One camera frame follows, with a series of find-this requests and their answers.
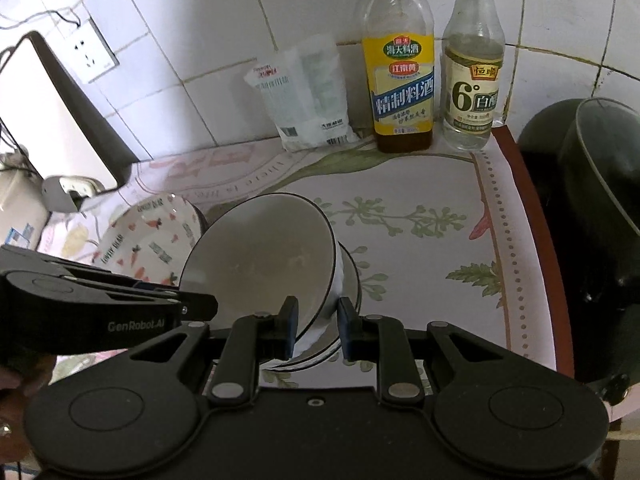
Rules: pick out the white wall socket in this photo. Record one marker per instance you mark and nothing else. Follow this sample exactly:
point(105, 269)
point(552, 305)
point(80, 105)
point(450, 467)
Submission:
point(92, 52)

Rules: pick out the floral tablecloth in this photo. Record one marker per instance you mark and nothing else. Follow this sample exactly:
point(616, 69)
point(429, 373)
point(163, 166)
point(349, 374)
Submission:
point(425, 260)

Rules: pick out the yellow label cooking wine bottle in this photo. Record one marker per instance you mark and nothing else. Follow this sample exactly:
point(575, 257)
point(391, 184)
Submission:
point(400, 85)

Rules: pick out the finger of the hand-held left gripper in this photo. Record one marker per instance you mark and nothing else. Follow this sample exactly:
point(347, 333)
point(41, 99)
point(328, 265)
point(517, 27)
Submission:
point(197, 304)
point(125, 280)

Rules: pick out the clear white vinegar bottle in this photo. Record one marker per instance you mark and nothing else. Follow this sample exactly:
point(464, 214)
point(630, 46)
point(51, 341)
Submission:
point(472, 85)

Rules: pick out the person's left hand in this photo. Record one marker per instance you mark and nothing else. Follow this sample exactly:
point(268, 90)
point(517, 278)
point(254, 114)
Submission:
point(20, 410)

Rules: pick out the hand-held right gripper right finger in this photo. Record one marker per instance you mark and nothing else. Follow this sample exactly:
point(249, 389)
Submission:
point(344, 330)

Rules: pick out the white salt bag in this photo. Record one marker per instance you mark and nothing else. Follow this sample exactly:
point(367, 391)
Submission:
point(305, 100)

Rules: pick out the white bowl with black rim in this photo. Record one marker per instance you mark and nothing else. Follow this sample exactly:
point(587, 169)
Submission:
point(265, 255)
point(352, 285)

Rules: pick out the white kitchen appliance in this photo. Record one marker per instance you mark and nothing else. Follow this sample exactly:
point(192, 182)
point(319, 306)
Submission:
point(20, 195)

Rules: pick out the white carrot print plate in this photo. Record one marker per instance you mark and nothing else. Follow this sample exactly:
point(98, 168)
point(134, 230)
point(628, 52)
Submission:
point(145, 240)

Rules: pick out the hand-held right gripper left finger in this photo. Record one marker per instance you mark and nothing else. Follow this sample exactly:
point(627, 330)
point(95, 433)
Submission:
point(291, 330)

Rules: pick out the dark cooking pot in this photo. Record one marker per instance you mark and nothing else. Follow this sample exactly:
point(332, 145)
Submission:
point(595, 210)

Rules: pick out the white board with dark rim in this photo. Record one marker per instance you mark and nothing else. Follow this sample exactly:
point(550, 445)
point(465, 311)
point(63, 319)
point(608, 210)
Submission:
point(55, 110)

